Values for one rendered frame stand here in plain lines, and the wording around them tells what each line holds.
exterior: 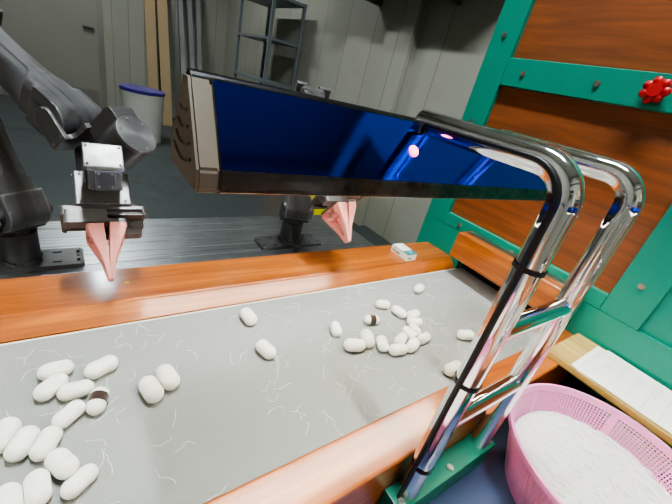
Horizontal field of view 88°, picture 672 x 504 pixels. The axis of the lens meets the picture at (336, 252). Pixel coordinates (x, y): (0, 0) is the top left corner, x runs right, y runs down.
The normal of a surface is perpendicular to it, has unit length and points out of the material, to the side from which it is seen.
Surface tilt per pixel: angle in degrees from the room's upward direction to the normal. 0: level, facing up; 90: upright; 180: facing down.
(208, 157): 58
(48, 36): 90
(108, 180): 77
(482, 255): 90
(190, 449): 0
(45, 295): 0
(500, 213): 90
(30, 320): 45
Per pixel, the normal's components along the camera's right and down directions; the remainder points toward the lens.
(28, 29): 0.55, 0.48
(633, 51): -0.81, 0.07
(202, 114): 0.58, -0.06
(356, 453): 0.22, -0.88
